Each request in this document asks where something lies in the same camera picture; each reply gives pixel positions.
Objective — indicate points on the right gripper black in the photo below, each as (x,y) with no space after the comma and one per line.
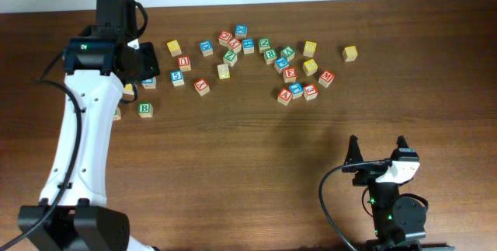
(366,173)

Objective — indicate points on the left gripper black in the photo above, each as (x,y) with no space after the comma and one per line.
(153,67)

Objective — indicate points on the yellow block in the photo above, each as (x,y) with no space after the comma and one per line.
(309,49)
(223,71)
(128,89)
(349,53)
(310,67)
(174,48)

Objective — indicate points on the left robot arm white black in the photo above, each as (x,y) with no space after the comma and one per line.
(71,213)

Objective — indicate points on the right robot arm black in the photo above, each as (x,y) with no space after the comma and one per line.
(398,218)

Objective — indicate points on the blue block left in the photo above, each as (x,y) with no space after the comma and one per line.
(149,83)

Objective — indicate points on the green block B right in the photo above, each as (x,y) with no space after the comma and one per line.
(145,110)

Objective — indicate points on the green block b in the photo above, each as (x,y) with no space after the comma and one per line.
(117,114)
(145,110)

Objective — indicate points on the blue block 5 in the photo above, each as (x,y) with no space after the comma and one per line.
(177,78)

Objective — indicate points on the red block U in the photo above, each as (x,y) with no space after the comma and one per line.
(184,63)

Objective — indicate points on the green block B left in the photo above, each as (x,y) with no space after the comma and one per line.
(117,114)

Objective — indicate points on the red block K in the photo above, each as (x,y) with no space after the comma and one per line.
(202,86)

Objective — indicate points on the blue block D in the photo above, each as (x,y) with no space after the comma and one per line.
(206,48)

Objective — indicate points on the red block M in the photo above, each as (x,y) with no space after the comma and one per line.
(326,78)

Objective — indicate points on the red block 3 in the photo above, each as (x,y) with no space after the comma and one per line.
(310,92)

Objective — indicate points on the red block C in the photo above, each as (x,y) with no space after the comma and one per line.
(224,38)

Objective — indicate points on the green block Z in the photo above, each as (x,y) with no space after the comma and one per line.
(230,58)

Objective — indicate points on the blue block bottom right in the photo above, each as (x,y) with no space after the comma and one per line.
(296,90)

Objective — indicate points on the red block A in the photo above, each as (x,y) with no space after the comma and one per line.
(284,96)

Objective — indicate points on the blue block X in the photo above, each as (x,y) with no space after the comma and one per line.
(241,31)

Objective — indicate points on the red block E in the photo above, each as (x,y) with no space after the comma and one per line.
(289,75)

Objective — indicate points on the blue block H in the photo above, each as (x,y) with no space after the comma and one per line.
(248,46)

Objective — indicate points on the blue block P right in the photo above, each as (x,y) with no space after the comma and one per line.
(280,64)

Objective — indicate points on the green block V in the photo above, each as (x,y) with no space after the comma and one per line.
(288,52)

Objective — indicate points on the green block N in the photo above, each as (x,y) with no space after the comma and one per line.
(264,44)

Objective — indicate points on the green block R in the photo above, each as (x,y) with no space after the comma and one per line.
(270,56)

